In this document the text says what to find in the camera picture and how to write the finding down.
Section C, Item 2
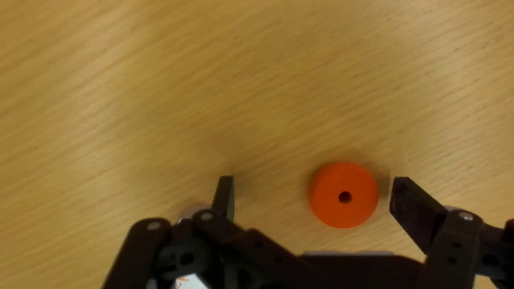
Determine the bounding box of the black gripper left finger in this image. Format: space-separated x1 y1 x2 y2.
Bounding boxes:
101 175 344 289

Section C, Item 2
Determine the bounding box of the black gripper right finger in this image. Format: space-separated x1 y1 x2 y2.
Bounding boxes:
389 177 514 289

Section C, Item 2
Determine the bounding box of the orange round token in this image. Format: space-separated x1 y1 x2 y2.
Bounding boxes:
309 160 381 230

